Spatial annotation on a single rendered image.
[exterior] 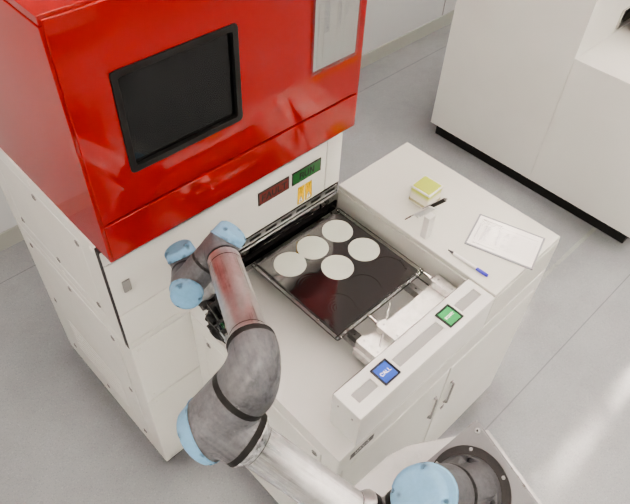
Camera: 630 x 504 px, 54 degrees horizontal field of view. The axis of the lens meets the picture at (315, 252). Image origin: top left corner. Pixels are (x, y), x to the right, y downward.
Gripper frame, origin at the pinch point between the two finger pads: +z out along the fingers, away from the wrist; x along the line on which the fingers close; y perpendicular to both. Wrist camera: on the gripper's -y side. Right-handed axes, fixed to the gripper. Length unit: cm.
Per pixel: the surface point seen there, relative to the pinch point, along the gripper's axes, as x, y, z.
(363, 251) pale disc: 48.3, -7.4, 5.1
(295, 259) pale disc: 29.7, -14.3, -2.9
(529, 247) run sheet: 86, 21, 21
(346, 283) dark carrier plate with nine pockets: 36.1, -0.3, 5.8
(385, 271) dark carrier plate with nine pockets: 48.3, 1.4, 9.7
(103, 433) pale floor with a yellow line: -54, -79, 47
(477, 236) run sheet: 77, 11, 13
